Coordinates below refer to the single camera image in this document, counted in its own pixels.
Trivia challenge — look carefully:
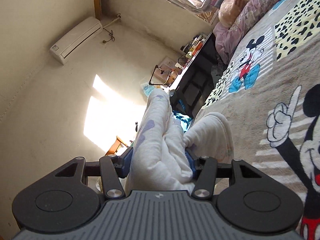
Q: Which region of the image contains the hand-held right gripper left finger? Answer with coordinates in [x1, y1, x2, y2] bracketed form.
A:
[54, 147, 133, 200]

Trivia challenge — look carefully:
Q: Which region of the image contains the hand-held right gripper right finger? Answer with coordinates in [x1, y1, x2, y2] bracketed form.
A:
[185, 150, 259, 200]

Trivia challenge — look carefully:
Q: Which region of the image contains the white floral pyjama garment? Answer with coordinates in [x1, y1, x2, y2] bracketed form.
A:
[124, 89, 235, 198]

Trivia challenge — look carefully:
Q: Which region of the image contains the wooden chair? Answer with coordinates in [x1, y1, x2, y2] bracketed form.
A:
[105, 135, 131, 157]

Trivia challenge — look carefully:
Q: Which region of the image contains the teal patterned bag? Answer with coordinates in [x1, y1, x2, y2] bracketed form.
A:
[172, 99, 193, 133]

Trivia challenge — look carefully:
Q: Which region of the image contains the light blue packet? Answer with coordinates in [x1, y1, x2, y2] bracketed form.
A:
[140, 81, 157, 98]

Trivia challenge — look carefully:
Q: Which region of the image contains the dark desk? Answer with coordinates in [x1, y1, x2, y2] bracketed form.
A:
[171, 31, 221, 119]

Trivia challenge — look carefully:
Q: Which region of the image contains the clutter of small desk things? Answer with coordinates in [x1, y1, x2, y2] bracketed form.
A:
[180, 33, 208, 58]

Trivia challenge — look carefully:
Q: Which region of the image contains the cartoon mouse printed blanket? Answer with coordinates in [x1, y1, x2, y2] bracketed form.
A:
[195, 0, 320, 240]

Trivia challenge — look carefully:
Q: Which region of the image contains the pink purple quilt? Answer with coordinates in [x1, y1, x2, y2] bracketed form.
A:
[212, 0, 299, 64]

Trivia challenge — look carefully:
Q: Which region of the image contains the peach floral pillow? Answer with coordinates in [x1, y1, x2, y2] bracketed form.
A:
[218, 0, 272, 27]

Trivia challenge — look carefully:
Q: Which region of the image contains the black wire stand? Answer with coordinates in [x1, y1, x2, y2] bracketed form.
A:
[148, 65, 166, 87]

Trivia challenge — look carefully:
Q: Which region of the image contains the white wall socket panel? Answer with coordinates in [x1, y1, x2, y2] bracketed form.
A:
[150, 56, 176, 87]

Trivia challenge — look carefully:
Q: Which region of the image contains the dark power cable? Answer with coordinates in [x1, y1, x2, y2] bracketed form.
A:
[101, 28, 116, 44]

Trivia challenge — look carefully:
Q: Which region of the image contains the white wall air conditioner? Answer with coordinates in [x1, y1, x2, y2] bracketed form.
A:
[49, 17, 103, 66]

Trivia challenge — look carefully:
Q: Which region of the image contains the white wall pipe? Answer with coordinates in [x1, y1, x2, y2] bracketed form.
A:
[102, 13, 122, 28]

